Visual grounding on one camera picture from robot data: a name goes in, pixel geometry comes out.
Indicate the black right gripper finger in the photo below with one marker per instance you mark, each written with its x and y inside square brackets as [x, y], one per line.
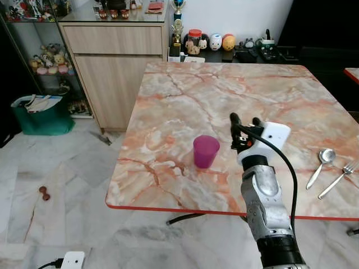
[236, 120]
[256, 123]

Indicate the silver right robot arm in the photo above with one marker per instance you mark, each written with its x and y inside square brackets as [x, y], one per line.
[268, 202]

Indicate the purple plastic cup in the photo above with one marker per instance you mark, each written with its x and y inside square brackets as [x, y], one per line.
[206, 151]

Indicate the white green mug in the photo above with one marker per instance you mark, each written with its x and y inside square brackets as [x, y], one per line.
[267, 47]

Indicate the silver metal spoon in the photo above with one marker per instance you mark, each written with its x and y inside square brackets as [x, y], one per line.
[327, 155]

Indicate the small grey figurine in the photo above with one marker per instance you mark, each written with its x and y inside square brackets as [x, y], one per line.
[248, 43]

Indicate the yellow orange round figurine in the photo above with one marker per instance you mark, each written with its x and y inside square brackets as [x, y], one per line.
[229, 42]

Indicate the white round figurine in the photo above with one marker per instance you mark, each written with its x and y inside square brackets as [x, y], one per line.
[216, 42]

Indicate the black white panda figurine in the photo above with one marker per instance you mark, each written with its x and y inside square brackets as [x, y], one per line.
[205, 42]

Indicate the red lidded jar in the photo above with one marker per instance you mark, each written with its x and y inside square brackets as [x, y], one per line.
[194, 42]

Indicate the silver metal fork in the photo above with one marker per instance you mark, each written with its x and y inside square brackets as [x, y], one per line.
[336, 180]

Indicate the black metal table base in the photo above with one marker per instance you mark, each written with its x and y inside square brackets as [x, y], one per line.
[185, 218]

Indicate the red edged side table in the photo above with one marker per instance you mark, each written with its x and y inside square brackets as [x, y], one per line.
[352, 74]

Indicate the gold trophy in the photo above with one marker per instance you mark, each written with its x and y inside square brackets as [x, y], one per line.
[178, 28]

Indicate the black television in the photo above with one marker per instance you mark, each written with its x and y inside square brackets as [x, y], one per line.
[325, 22]

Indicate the light wooden cabinet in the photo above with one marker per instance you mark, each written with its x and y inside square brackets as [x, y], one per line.
[112, 78]

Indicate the black floor object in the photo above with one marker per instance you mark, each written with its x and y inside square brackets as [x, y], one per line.
[105, 138]

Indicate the red item on cabinet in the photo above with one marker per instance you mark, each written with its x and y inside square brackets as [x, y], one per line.
[154, 7]

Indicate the small figurines on cabinet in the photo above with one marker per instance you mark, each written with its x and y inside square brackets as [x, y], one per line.
[112, 13]

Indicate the plush toys on shelf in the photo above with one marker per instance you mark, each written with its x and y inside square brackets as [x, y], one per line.
[53, 60]

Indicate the green bag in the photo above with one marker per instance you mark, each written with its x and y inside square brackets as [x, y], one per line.
[42, 122]

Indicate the white papers in bag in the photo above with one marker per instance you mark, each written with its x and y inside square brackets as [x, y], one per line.
[39, 102]

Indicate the small brown floor object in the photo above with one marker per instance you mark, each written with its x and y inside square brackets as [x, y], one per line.
[44, 193]

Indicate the glass display cabinet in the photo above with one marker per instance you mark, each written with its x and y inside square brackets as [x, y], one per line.
[33, 33]

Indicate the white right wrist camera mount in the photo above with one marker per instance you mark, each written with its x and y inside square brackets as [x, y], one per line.
[276, 134]

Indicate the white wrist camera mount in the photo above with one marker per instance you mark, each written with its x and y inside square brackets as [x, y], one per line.
[73, 261]
[276, 134]

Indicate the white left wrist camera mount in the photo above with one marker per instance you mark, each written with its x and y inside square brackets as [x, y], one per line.
[73, 261]

